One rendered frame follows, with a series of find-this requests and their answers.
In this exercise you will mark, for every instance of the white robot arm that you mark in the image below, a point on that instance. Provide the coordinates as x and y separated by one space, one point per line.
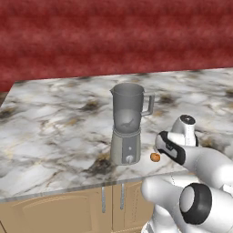
209 170

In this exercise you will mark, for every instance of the grey blender with clear jar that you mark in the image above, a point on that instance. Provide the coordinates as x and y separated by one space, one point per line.
126 145

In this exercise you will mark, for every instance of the grey blender lid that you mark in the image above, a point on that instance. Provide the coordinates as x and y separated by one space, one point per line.
127 86

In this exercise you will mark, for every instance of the orange tangerine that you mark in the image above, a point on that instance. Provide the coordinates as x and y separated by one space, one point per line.
155 157

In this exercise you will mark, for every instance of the narrow beige cupboard door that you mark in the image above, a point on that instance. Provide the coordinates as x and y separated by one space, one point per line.
133 206

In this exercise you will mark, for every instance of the wide beige cupboard door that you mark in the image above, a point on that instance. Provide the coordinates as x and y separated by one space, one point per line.
54 212

